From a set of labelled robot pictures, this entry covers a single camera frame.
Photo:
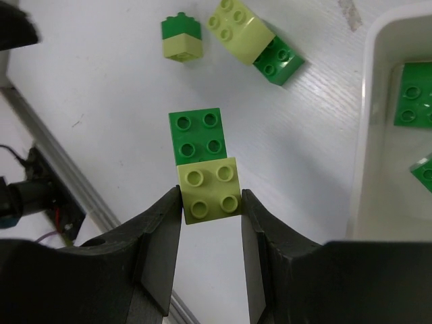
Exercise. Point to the white divided sorting tray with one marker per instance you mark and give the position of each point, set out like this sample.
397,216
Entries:
387,202

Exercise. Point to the light green bottom brick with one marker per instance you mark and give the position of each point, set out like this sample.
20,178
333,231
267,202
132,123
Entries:
182,48

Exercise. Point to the dark green brick front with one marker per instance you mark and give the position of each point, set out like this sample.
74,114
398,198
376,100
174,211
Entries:
422,171

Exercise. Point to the aluminium rail front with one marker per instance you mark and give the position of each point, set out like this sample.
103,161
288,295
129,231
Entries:
86,196

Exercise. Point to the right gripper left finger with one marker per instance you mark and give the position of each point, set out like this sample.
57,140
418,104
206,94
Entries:
122,276

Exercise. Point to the light green base brick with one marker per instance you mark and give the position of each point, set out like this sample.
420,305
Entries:
210,190

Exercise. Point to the dark green sloped brick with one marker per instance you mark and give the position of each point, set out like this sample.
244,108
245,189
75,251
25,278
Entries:
197,135

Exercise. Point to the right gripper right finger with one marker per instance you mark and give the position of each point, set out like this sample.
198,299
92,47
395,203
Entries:
291,279

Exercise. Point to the dark green base brick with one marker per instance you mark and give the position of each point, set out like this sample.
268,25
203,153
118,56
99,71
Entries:
278,62

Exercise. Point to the dark green top brick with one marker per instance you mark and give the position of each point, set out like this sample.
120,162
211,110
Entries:
180,24

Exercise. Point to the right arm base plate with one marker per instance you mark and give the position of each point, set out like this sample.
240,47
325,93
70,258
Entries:
45,192

